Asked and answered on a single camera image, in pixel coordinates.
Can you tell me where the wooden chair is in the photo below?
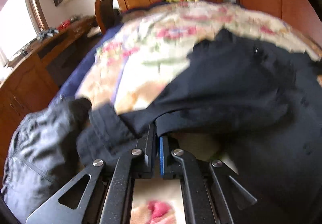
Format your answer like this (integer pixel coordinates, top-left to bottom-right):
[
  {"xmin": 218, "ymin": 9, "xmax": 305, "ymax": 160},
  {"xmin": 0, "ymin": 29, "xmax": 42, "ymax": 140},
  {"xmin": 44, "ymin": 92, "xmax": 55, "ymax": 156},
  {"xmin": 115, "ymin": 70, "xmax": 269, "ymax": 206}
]
[{"xmin": 94, "ymin": 0, "xmax": 116, "ymax": 35}]

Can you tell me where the navy blue bed sheet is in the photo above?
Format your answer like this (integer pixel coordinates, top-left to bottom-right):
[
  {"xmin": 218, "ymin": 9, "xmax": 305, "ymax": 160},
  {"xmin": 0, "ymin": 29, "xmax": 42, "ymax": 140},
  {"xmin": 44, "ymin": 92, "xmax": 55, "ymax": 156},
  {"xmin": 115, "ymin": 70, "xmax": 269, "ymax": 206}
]
[{"xmin": 49, "ymin": 22, "xmax": 123, "ymax": 106}]

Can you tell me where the black device on desk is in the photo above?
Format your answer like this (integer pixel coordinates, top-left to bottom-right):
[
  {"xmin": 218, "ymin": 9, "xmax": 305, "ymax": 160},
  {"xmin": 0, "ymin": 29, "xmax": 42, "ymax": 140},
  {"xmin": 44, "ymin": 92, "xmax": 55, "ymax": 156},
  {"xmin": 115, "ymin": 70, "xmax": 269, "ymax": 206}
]
[{"xmin": 37, "ymin": 28, "xmax": 59, "ymax": 41}]

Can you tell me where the wooden desk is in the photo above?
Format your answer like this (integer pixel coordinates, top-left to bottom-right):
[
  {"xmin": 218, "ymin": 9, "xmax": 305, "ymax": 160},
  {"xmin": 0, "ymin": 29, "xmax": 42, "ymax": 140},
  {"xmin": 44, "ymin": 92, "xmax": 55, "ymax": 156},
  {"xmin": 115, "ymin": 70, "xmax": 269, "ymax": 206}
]
[{"xmin": 1, "ymin": 16, "xmax": 96, "ymax": 166}]

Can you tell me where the grey black folded jacket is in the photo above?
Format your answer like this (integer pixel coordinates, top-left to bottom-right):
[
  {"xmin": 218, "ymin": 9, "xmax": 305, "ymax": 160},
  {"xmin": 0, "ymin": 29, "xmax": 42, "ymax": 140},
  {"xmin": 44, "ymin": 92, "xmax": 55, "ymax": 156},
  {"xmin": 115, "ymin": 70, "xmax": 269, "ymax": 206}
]
[{"xmin": 1, "ymin": 98, "xmax": 91, "ymax": 223}]

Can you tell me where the red item on desk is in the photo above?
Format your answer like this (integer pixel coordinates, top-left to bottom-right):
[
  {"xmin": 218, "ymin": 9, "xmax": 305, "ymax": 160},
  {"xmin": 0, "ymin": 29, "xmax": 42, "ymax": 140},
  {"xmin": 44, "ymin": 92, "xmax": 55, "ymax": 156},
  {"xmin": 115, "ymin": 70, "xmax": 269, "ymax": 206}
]
[{"xmin": 57, "ymin": 19, "xmax": 71, "ymax": 31}]

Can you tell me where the dark navy button coat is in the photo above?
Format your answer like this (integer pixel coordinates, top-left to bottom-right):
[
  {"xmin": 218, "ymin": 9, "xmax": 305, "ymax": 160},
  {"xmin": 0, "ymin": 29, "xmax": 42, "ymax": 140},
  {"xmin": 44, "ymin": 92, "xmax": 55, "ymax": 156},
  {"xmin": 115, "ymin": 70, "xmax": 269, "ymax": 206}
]
[{"xmin": 76, "ymin": 30, "xmax": 321, "ymax": 223}]

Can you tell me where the floral bed blanket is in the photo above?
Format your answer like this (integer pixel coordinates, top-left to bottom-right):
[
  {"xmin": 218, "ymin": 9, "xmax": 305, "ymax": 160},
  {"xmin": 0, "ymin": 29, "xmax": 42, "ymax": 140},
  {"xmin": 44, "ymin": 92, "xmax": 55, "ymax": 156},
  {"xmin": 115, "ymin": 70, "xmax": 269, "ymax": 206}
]
[{"xmin": 77, "ymin": 1, "xmax": 321, "ymax": 223}]

